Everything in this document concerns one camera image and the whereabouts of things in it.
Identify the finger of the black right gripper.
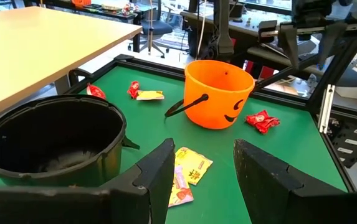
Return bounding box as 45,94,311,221
317,21,348,66
278,24,301,72

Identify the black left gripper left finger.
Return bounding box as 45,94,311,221
0,138,176,224

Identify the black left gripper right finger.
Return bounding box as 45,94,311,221
233,138,357,224

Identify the red KitKat candy pack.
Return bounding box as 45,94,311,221
245,110,271,127
86,83,107,100
126,80,141,100
255,116,281,135

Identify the yellow Sour Patch candy pack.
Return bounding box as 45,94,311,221
136,90,166,101
174,146,214,187
168,164,194,208

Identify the grey mesh office chair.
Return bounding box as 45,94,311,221
333,43,357,90
127,0,174,59

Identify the dark office desk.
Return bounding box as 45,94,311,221
179,9,291,41

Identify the green table mat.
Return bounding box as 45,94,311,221
0,65,349,224

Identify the black labelled side plate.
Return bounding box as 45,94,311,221
326,116,357,169

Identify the orange pumpkin face bucket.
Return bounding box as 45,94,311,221
164,59,256,131

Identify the black pumpkin face bucket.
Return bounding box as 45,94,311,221
0,94,141,188

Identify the light wooden desk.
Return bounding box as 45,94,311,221
0,6,144,125

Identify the dark cluttered side table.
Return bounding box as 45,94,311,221
39,0,141,26

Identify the silver metal bracket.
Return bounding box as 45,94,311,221
317,83,336,134

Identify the white hanging cable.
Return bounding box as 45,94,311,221
196,0,209,60

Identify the black aluminium rig frame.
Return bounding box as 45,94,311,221
67,9,357,194

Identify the yellow hanging cord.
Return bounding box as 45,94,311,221
146,0,155,56

